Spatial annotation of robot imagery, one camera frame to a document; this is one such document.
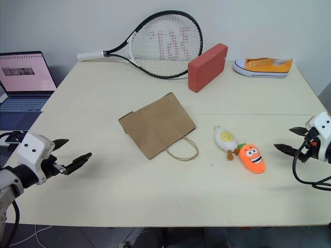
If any red brick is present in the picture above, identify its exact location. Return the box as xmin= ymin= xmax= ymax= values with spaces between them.
xmin=187 ymin=43 xmax=229 ymax=92

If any orange carrot plush toy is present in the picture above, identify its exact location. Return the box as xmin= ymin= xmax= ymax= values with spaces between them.
xmin=236 ymin=143 xmax=266 ymax=175

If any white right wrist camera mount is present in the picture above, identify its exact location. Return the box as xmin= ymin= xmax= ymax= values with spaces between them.
xmin=306 ymin=111 xmax=331 ymax=163

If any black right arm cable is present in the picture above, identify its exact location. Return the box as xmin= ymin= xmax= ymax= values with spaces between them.
xmin=292 ymin=134 xmax=331 ymax=192

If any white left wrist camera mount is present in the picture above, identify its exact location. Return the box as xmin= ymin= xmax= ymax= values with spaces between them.
xmin=16 ymin=132 xmax=56 ymax=185

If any open laptop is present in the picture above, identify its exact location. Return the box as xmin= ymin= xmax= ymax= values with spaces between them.
xmin=0 ymin=51 xmax=57 ymax=113

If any black perforated plate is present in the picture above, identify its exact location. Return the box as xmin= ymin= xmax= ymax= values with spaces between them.
xmin=0 ymin=144 xmax=16 ymax=170

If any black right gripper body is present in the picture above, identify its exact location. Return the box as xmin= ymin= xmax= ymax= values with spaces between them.
xmin=297 ymin=128 xmax=321 ymax=163

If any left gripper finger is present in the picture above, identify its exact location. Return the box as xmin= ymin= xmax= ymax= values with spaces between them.
xmin=53 ymin=138 xmax=70 ymax=151
xmin=64 ymin=152 xmax=93 ymax=177

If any yellow canvas sneaker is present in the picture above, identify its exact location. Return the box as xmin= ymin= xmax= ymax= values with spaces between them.
xmin=232 ymin=57 xmax=294 ymax=79

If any thin white floor cable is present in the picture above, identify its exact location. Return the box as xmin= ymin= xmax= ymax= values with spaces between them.
xmin=34 ymin=224 xmax=54 ymax=248

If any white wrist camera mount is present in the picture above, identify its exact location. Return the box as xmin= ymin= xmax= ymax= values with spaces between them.
xmin=16 ymin=132 xmax=56 ymax=185
xmin=306 ymin=111 xmax=331 ymax=163

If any brown paper bag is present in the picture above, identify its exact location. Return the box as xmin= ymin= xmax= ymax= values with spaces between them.
xmin=118 ymin=92 xmax=200 ymax=163

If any egg plush toy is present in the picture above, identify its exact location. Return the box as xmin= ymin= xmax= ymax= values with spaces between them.
xmin=213 ymin=126 xmax=240 ymax=161

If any black and white tennis racket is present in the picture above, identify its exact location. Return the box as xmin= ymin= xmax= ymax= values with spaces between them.
xmin=77 ymin=10 xmax=204 ymax=80

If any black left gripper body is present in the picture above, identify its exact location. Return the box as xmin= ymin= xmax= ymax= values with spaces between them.
xmin=41 ymin=154 xmax=68 ymax=180

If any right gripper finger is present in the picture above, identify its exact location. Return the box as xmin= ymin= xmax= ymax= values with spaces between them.
xmin=289 ymin=126 xmax=309 ymax=137
xmin=274 ymin=144 xmax=299 ymax=157

